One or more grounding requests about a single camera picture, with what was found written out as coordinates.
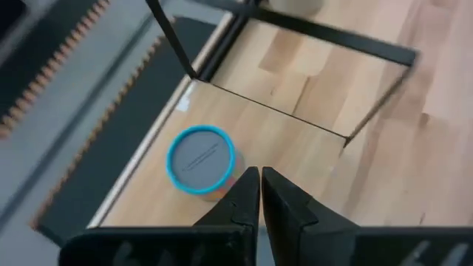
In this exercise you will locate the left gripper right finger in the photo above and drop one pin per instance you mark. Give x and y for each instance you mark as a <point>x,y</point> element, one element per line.
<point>288,214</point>

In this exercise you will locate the teal rimmed cardboard can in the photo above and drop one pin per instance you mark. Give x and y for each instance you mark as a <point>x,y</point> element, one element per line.
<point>199,159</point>

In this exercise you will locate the black mat orange stripes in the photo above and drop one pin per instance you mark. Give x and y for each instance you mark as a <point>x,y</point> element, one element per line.
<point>122,122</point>
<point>9,14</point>

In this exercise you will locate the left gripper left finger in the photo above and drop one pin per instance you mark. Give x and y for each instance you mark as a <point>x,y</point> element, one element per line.
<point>244,207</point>

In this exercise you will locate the black aluminium table frame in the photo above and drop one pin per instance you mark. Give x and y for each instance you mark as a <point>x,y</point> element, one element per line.
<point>225,48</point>

